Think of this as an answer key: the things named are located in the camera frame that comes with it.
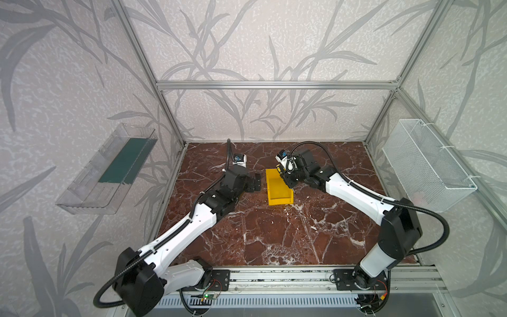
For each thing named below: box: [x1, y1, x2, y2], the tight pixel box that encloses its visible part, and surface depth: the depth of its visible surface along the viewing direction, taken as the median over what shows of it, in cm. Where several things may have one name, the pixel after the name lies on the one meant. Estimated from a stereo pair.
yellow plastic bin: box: [265, 168, 294, 207], surface depth 96 cm
